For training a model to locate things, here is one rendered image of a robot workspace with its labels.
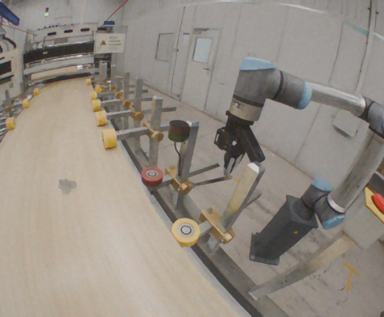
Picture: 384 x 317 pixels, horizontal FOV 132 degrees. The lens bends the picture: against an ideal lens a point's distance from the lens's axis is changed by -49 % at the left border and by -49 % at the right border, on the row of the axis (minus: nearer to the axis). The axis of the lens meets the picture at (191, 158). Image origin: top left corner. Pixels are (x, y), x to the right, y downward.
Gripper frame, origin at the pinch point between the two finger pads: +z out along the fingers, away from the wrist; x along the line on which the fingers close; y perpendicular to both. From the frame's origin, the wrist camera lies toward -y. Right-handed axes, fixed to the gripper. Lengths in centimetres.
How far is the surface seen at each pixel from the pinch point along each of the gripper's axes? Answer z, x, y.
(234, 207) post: -0.9, 9.6, -11.2
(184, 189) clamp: 12.1, 9.5, 9.6
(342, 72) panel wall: -91, -262, 10
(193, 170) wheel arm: 11.9, -1.0, 17.4
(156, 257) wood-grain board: 7.8, 31.8, -10.2
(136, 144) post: 23, 9, 62
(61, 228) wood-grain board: 8, 54, 7
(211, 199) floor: 98, -65, 46
